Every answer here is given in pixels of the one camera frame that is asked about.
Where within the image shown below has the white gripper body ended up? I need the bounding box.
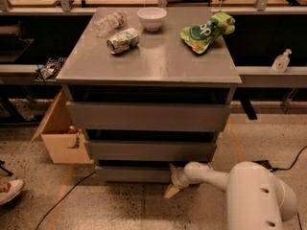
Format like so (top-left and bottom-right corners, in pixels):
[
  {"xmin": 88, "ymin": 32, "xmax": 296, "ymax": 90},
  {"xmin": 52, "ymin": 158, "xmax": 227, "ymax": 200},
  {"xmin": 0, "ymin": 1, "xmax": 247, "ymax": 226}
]
[{"xmin": 171, "ymin": 167, "xmax": 190, "ymax": 190}]

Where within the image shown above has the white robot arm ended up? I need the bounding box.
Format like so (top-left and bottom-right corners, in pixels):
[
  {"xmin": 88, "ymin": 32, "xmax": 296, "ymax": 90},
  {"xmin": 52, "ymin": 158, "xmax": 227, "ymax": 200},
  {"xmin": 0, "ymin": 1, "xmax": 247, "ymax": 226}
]
[{"xmin": 164, "ymin": 161, "xmax": 298, "ymax": 230}]

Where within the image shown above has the tray of small parts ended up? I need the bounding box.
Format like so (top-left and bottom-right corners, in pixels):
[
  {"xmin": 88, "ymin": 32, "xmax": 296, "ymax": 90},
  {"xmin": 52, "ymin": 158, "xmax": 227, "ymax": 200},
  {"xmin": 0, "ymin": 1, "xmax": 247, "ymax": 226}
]
[{"xmin": 35, "ymin": 57, "xmax": 66, "ymax": 81}]

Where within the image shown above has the grey bottom drawer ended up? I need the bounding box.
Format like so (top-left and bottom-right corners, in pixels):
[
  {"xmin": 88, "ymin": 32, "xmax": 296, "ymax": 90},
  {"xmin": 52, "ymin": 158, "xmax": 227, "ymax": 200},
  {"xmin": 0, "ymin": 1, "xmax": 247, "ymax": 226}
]
[{"xmin": 95, "ymin": 166, "xmax": 171, "ymax": 183}]

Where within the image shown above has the white and orange sneaker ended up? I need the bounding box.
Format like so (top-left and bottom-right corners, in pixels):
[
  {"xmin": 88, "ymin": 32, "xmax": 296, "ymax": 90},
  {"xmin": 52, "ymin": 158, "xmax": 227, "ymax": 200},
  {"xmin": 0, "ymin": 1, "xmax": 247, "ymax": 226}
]
[{"xmin": 0, "ymin": 179, "xmax": 25, "ymax": 205}]

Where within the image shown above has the green chip bag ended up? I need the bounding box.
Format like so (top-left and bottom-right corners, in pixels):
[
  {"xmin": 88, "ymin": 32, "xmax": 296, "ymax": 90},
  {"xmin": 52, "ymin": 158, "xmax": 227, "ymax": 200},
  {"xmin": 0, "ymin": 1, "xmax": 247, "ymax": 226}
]
[{"xmin": 180, "ymin": 11, "xmax": 235, "ymax": 55}]

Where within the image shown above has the open cardboard box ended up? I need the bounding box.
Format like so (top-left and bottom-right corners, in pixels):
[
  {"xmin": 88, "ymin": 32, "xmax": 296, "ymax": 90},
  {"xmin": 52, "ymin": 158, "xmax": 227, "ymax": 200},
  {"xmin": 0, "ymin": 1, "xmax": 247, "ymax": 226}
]
[{"xmin": 31, "ymin": 90, "xmax": 93, "ymax": 164}]

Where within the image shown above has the clear hand sanitizer bottle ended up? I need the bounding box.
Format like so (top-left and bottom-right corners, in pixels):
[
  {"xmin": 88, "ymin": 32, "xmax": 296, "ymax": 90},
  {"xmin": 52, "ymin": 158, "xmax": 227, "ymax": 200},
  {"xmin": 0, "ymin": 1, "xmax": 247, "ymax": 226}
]
[{"xmin": 272, "ymin": 49, "xmax": 292, "ymax": 73}]

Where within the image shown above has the black pedal cable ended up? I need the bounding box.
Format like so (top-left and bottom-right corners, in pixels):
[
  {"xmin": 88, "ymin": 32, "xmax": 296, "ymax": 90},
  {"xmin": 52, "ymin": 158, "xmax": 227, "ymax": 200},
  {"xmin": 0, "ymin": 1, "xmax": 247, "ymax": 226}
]
[{"xmin": 272, "ymin": 144, "xmax": 307, "ymax": 230}]

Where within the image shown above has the white ceramic bowl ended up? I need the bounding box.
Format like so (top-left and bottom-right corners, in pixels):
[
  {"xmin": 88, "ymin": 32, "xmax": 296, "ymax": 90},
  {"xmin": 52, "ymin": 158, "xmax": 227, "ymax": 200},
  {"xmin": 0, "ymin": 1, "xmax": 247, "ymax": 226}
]
[{"xmin": 137, "ymin": 7, "xmax": 167, "ymax": 32}]

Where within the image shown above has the grey top drawer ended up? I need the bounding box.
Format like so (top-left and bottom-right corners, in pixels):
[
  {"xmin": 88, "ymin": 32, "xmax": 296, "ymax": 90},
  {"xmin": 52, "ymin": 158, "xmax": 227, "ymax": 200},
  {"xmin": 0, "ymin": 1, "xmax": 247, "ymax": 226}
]
[{"xmin": 66, "ymin": 102, "xmax": 229, "ymax": 132}]

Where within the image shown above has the black floor cable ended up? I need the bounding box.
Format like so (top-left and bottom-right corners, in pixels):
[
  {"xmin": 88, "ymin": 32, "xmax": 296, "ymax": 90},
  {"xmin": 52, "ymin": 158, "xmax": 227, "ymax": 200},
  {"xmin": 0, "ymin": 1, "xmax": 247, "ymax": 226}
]
[{"xmin": 34, "ymin": 171, "xmax": 98, "ymax": 230}]

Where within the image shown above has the grey middle drawer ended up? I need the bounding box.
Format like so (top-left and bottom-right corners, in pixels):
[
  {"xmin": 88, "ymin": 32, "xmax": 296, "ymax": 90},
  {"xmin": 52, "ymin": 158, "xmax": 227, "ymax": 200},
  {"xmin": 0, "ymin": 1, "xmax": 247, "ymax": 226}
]
[{"xmin": 84, "ymin": 140, "xmax": 216, "ymax": 162}]

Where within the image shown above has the crushed green soda can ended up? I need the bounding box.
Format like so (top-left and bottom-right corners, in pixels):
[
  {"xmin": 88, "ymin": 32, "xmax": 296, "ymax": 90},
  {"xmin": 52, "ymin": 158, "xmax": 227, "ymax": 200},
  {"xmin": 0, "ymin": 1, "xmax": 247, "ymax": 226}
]
[{"xmin": 106, "ymin": 28, "xmax": 139, "ymax": 55}]

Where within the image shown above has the black foot pedal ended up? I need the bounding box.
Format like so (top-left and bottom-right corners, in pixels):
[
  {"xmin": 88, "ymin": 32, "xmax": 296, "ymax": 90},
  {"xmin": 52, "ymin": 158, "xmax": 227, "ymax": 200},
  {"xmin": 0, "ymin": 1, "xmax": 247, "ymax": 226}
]
[{"xmin": 253, "ymin": 160, "xmax": 273, "ymax": 172}]

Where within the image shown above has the clear plastic water bottle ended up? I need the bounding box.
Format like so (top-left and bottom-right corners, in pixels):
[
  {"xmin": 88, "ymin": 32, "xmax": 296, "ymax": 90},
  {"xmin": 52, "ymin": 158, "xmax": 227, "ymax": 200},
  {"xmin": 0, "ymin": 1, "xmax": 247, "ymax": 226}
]
[{"xmin": 93, "ymin": 10, "xmax": 128, "ymax": 37}]

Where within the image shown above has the grey three-drawer cabinet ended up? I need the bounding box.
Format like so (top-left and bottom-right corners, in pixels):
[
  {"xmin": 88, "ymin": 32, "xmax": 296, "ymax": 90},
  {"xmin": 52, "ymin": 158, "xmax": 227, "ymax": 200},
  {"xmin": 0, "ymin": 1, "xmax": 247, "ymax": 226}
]
[{"xmin": 57, "ymin": 7, "xmax": 241, "ymax": 169}]

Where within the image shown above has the grey drawer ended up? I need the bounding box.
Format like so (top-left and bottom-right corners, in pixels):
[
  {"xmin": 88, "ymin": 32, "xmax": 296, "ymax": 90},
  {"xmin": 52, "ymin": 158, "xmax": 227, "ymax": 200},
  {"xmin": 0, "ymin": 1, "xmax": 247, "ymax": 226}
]
[
  {"xmin": 95, "ymin": 166, "xmax": 171, "ymax": 183},
  {"xmin": 84, "ymin": 140, "xmax": 216, "ymax": 162},
  {"xmin": 66, "ymin": 102, "xmax": 229, "ymax": 132}
]

